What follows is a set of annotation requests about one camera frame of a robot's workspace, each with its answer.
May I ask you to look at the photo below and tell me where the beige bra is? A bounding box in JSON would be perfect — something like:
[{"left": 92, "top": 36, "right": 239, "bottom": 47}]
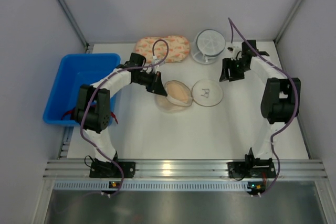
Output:
[{"left": 166, "top": 81, "right": 189, "bottom": 103}]

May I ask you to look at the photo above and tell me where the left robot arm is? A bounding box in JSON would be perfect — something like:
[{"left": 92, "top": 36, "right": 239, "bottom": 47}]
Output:
[{"left": 72, "top": 53, "right": 167, "bottom": 165}]

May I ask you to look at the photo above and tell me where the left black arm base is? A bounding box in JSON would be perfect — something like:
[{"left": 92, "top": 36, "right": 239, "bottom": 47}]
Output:
[{"left": 89, "top": 159, "right": 135, "bottom": 178}]

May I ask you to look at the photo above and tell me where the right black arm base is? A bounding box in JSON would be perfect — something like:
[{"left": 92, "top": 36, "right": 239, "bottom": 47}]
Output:
[{"left": 228, "top": 160, "right": 276, "bottom": 181}]

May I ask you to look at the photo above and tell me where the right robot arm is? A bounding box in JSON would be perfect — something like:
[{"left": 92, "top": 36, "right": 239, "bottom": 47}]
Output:
[{"left": 219, "top": 40, "right": 301, "bottom": 160}]

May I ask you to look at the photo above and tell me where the white mesh cylinder bag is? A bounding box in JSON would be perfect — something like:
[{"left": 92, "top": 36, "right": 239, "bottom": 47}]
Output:
[{"left": 191, "top": 29, "right": 226, "bottom": 65}]

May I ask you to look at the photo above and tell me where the floral laundry bag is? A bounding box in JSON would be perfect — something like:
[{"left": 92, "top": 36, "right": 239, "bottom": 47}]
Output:
[{"left": 134, "top": 36, "right": 191, "bottom": 63}]

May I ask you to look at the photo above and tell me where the red garment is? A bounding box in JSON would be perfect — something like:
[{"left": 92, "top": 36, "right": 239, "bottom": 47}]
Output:
[{"left": 61, "top": 109, "right": 118, "bottom": 124}]

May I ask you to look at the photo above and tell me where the blue plastic bin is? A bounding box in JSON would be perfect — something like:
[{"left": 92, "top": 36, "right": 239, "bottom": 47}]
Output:
[{"left": 43, "top": 53, "right": 121, "bottom": 126}]

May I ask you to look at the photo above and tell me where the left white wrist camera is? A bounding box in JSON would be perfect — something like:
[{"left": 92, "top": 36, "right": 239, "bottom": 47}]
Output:
[{"left": 148, "top": 56, "right": 165, "bottom": 73}]

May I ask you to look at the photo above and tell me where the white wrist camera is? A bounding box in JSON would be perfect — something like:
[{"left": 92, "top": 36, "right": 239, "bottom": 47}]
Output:
[
  {"left": 148, "top": 56, "right": 165, "bottom": 73},
  {"left": 227, "top": 46, "right": 242, "bottom": 60}
]

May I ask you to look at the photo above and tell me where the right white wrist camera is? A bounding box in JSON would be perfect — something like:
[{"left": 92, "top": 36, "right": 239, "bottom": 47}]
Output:
[{"left": 227, "top": 46, "right": 242, "bottom": 60}]

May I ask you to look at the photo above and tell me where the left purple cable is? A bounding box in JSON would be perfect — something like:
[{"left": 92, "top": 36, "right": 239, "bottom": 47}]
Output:
[{"left": 79, "top": 39, "right": 170, "bottom": 196}]

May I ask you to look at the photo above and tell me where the purple cable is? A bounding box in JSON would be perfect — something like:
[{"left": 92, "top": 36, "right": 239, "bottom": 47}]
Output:
[
  {"left": 79, "top": 39, "right": 170, "bottom": 196},
  {"left": 227, "top": 17, "right": 301, "bottom": 197}
]

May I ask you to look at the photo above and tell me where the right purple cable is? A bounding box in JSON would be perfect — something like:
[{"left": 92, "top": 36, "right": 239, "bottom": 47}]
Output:
[{"left": 227, "top": 17, "right": 301, "bottom": 197}]

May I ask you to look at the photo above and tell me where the aluminium mounting rail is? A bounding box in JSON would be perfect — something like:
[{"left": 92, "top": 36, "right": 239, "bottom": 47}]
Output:
[{"left": 43, "top": 159, "right": 328, "bottom": 181}]

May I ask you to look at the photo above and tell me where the slotted cable duct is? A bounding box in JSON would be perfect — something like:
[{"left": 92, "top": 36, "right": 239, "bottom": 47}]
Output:
[{"left": 54, "top": 180, "right": 263, "bottom": 191}]

